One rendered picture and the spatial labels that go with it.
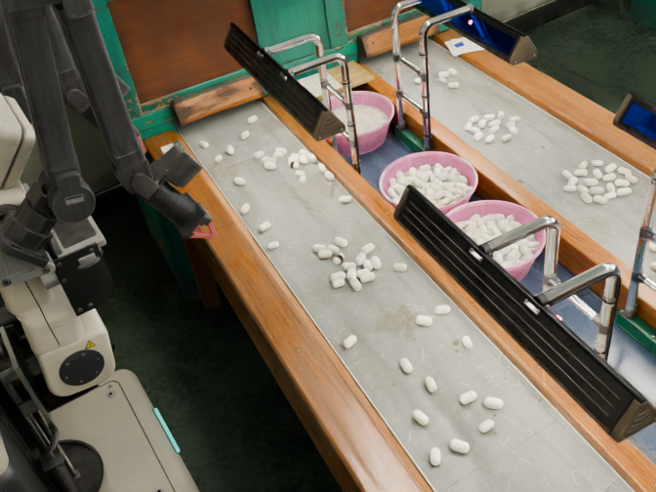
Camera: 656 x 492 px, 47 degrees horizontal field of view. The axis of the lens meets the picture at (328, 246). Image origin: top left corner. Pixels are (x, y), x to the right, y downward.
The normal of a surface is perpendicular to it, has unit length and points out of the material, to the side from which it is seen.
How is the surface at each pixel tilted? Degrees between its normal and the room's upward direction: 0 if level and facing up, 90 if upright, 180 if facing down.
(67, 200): 90
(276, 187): 0
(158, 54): 90
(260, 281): 0
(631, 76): 0
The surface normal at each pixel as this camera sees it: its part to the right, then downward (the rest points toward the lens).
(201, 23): 0.45, 0.54
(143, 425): -0.13, -0.75
